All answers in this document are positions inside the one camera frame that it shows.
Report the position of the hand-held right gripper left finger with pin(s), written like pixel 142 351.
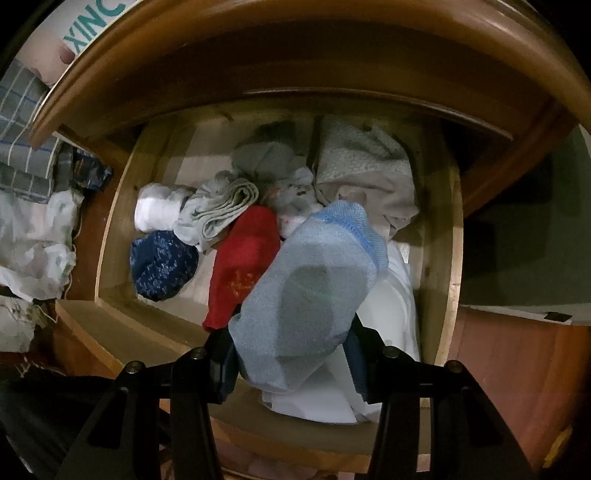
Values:
pixel 222 364

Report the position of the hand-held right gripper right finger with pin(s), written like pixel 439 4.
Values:
pixel 356 364

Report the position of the light blue knit sock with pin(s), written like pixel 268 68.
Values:
pixel 300 295

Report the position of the red sock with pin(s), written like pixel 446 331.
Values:
pixel 240 263

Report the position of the grey ribbed sock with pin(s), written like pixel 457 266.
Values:
pixel 221 203

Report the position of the wooden drawer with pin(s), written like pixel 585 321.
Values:
pixel 115 230

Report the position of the beige lace underwear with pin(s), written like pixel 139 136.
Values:
pixel 360 161

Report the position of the white paper sheet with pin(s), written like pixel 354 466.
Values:
pixel 392 314

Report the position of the blue speckled sock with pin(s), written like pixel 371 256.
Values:
pixel 161 267

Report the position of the white rolled sock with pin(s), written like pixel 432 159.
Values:
pixel 154 207

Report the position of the small white patterned cloth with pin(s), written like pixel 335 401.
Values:
pixel 295 194

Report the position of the white floral blanket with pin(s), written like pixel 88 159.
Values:
pixel 37 240

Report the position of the dark blue patterned cloth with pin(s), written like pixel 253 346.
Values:
pixel 92 170

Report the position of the grey plaid cloth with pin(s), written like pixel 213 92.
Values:
pixel 23 115

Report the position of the white box with teal print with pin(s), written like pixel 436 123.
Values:
pixel 99 18

